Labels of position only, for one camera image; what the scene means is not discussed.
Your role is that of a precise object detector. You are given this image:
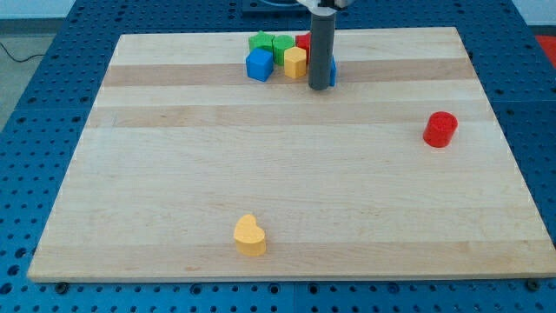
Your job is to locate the yellow hexagon block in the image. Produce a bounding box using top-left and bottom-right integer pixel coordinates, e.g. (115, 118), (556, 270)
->
(284, 47), (307, 78)

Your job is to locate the yellow heart block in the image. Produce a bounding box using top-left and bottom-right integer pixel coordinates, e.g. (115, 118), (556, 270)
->
(234, 214), (267, 256)

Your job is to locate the blue cube block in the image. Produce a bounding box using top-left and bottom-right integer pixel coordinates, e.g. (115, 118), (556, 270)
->
(246, 48), (274, 82)

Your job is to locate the wooden board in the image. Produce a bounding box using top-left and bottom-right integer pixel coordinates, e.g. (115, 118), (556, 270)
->
(28, 27), (555, 283)

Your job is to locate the blue block behind rod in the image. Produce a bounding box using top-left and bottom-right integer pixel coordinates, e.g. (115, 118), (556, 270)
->
(329, 56), (337, 87)

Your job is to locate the green cylinder block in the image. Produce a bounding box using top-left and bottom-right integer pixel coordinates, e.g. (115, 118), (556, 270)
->
(273, 35), (295, 66)

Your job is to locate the green star block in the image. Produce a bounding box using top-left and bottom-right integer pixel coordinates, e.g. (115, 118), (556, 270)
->
(248, 30), (275, 53)

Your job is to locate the red block behind rod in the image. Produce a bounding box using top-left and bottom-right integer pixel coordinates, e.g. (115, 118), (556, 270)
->
(295, 32), (311, 63)

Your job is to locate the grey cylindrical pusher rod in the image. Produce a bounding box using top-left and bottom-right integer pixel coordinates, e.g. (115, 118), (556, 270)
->
(308, 7), (336, 91)

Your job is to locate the red cylinder block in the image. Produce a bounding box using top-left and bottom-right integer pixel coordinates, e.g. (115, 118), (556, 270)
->
(422, 111), (459, 148)

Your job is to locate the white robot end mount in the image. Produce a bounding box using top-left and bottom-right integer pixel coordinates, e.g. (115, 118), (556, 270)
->
(296, 0), (354, 15)

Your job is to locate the black cable on floor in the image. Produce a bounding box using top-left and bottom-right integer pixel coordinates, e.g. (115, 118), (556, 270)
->
(0, 41), (46, 64)

